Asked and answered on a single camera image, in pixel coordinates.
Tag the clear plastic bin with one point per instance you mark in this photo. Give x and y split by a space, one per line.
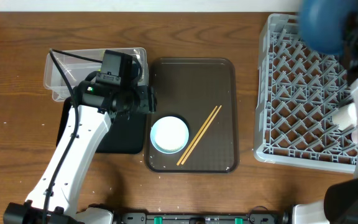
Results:
76 70

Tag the white rice pile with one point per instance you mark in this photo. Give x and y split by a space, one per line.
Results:
169 136

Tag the blue plate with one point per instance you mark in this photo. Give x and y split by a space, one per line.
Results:
322 23

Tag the white cup green inside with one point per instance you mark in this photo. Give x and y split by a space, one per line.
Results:
345 117

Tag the light blue bowl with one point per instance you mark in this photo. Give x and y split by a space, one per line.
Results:
170 134

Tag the wooden chopstick left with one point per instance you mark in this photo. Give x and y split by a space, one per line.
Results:
188 149

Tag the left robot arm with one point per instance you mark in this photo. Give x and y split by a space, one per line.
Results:
96 105

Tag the grey dishwasher rack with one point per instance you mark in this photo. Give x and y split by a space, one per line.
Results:
299 91

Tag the wooden chopstick right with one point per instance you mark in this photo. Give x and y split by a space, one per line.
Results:
202 133

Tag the black waste tray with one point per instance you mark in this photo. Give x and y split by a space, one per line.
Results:
125 134

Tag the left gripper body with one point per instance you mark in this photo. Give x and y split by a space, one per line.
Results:
138 102

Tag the white cup pink inside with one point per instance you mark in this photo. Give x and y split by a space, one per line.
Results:
354 136

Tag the wooden chopstick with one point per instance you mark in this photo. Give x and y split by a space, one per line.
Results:
202 133
188 149

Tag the brown serving tray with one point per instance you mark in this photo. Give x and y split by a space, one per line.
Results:
189 89

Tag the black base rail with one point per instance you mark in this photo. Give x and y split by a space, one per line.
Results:
171 218

